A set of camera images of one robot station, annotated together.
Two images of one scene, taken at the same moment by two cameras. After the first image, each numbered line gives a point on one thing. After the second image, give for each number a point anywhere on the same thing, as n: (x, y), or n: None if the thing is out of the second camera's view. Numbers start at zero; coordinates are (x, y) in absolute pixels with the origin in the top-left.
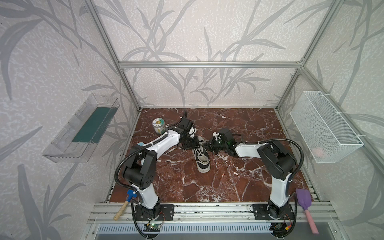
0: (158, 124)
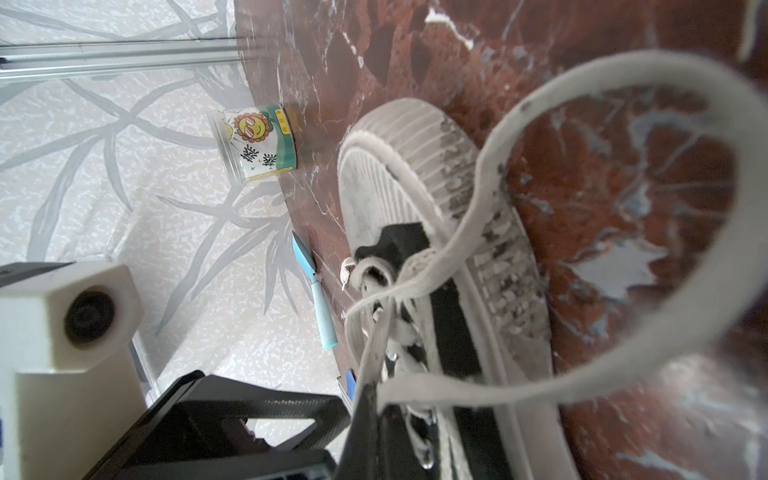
0: (259, 140)
